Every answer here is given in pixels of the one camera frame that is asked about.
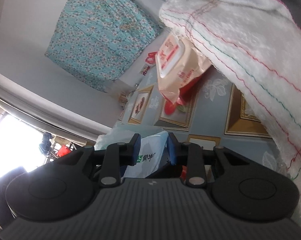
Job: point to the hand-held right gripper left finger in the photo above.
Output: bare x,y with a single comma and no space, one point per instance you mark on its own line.
136,150

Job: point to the pink wet wipes pack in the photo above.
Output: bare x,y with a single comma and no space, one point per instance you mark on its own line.
180,65

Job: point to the hanging blue garment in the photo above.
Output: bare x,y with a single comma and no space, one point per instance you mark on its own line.
45,143

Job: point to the hanging red item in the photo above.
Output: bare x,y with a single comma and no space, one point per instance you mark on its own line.
63,150

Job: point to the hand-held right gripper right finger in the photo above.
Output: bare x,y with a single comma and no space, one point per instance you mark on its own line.
171,150

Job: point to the white towel with coloured lines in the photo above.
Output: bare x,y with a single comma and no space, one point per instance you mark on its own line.
240,50

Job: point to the red plastic bag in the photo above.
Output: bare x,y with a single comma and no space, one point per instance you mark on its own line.
151,57

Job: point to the white printed plastic bag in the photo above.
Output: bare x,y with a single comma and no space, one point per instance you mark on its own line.
108,137

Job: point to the teal floral wall cloth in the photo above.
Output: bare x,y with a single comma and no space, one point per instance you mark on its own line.
98,35

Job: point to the small red box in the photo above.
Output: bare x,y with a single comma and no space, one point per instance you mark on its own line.
145,70

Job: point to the white milk carton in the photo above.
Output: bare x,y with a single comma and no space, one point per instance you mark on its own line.
150,152

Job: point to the grey quilt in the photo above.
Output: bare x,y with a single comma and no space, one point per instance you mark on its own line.
295,2

